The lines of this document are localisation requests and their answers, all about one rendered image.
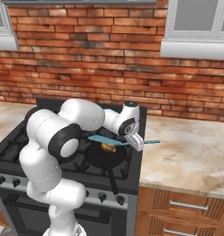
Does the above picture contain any browned chicken piece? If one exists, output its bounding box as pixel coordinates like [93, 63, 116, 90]
[100, 142, 117, 154]

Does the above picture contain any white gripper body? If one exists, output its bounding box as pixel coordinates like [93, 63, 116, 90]
[127, 131, 146, 152]

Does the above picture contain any black oven door handle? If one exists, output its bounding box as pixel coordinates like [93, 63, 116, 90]
[3, 193, 112, 225]

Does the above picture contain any wooden drawer front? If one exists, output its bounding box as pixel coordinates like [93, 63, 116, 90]
[135, 210, 224, 236]
[136, 185, 224, 228]

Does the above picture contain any black oven door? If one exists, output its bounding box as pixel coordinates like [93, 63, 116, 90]
[0, 185, 130, 236]

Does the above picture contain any black stove with hob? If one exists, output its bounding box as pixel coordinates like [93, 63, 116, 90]
[0, 97, 148, 236]

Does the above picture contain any teal blue spatula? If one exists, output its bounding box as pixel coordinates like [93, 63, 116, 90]
[87, 134, 161, 147]

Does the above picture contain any silver drawer handle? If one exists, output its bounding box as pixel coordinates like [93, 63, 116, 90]
[169, 199, 209, 212]
[162, 227, 192, 236]

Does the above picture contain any black frying pan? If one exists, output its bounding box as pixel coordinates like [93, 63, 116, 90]
[85, 142, 130, 195]

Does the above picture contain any grey wall cupboard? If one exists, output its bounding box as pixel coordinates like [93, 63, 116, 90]
[0, 0, 20, 52]
[159, 0, 224, 62]

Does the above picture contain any grey range hood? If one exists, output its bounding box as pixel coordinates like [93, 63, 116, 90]
[0, 0, 158, 6]

